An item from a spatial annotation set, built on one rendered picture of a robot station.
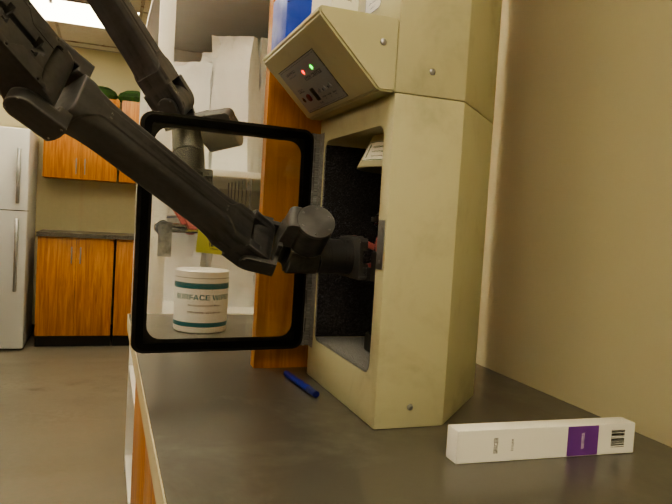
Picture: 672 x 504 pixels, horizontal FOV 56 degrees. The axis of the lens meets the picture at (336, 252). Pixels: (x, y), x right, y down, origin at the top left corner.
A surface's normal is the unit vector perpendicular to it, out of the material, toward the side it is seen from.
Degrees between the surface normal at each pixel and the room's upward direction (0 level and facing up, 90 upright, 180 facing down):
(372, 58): 90
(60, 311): 90
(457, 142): 90
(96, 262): 90
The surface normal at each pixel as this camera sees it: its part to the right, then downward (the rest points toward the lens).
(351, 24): 0.34, 0.07
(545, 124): -0.94, -0.04
